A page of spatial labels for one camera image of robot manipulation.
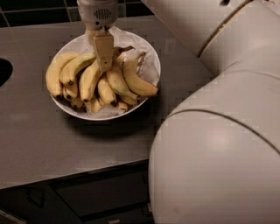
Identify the upper dark drawer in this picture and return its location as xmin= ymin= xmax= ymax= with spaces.
xmin=55 ymin=169 xmax=148 ymax=216

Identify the lower centre yellow banana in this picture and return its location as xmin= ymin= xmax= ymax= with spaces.
xmin=85 ymin=97 xmax=101 ymax=113

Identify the leftmost yellow banana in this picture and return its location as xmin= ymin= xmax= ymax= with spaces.
xmin=45 ymin=52 xmax=78 ymax=98

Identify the dark drawer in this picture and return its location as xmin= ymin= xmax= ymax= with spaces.
xmin=55 ymin=169 xmax=148 ymax=216
xmin=80 ymin=203 xmax=155 ymax=224

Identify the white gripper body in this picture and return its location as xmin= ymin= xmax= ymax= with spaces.
xmin=77 ymin=0 xmax=118 ymax=31

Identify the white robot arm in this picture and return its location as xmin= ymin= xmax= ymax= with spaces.
xmin=142 ymin=0 xmax=280 ymax=224

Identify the white paper liner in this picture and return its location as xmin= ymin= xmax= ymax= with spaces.
xmin=77 ymin=27 xmax=161 ymax=121

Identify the long top yellow banana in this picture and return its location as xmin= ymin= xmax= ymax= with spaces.
xmin=78 ymin=45 xmax=136 ymax=103

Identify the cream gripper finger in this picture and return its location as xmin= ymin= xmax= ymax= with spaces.
xmin=93 ymin=30 xmax=114 ymax=73
xmin=85 ymin=29 xmax=95 ymax=46

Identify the lower dark drawer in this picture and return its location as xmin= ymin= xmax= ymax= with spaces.
xmin=80 ymin=203 xmax=155 ymax=224

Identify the middle right yellow banana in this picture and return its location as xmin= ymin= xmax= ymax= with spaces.
xmin=107 ymin=66 xmax=139 ymax=101

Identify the left dark cabinet door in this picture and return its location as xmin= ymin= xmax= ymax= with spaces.
xmin=0 ymin=185 xmax=83 ymax=224

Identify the white ceramic bowl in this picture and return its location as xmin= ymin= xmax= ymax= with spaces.
xmin=52 ymin=27 xmax=161 ymax=121

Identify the small lower left banana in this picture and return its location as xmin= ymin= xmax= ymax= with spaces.
xmin=62 ymin=84 xmax=79 ymax=101

